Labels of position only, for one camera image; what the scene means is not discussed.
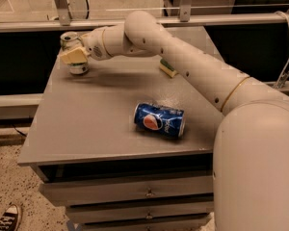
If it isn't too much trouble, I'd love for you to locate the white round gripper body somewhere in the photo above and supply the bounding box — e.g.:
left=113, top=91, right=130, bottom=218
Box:
left=81, top=28, right=107, bottom=61

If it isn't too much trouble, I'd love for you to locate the white cable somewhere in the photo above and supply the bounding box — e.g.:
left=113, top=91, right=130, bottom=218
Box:
left=273, top=10, right=289, bottom=90

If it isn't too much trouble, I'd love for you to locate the top grey drawer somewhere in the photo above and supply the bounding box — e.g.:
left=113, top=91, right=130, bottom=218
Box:
left=39, top=173, right=213, bottom=206

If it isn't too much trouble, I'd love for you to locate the white green 7up can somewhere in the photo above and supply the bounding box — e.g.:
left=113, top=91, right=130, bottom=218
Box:
left=60, top=32, right=89, bottom=75

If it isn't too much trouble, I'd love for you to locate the middle grey drawer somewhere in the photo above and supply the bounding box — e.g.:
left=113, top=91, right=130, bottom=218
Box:
left=66, top=200, right=214, bottom=223

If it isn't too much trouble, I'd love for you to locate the black white sneaker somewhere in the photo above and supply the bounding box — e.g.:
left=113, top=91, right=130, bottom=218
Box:
left=0, top=204, right=22, bottom=231

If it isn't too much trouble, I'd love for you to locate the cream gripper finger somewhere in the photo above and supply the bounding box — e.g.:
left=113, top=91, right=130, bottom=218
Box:
left=60, top=46, right=90, bottom=64

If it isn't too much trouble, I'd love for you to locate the grey drawer cabinet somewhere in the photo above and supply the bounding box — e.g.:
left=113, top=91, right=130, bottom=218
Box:
left=16, top=26, right=225, bottom=231

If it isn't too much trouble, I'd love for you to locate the metal railing frame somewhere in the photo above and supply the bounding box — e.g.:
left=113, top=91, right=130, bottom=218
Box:
left=0, top=0, right=289, bottom=32

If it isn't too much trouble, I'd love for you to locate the green yellow sponge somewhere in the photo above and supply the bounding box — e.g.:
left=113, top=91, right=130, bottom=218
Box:
left=160, top=59, right=177, bottom=78

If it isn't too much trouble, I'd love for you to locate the grey drawer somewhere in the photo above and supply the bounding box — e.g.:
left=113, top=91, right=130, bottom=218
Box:
left=82, top=214, right=212, bottom=231
left=66, top=200, right=214, bottom=223
left=39, top=173, right=213, bottom=206

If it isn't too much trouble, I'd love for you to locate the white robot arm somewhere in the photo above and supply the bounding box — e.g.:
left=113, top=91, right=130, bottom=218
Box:
left=61, top=11, right=289, bottom=231

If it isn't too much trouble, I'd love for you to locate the bottom grey drawer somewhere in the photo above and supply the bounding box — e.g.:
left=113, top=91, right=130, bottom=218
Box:
left=82, top=214, right=212, bottom=231

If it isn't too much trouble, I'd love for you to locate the blue pepsi can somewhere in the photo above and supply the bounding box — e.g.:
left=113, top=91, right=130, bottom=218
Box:
left=134, top=103, right=185, bottom=138

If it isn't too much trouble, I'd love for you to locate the black floor cable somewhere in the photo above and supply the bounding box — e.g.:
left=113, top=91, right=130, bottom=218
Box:
left=11, top=124, right=29, bottom=139

